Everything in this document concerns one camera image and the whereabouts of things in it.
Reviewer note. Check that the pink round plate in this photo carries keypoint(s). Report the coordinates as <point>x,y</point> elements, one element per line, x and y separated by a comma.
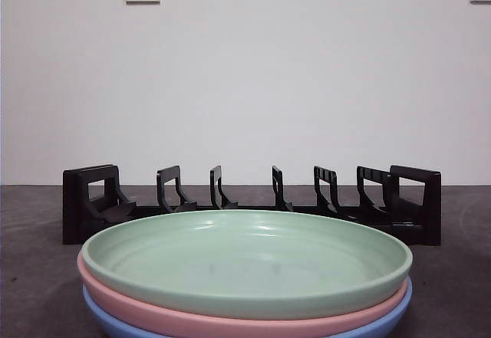
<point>111,299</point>

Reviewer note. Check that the black plastic dish rack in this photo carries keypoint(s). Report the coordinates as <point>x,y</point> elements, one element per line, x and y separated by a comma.
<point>73,219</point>

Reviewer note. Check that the blue round plate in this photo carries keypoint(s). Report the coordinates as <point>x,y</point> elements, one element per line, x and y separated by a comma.
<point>99,319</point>

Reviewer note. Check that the green round plate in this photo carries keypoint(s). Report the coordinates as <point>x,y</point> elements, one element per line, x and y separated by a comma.
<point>245,253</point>

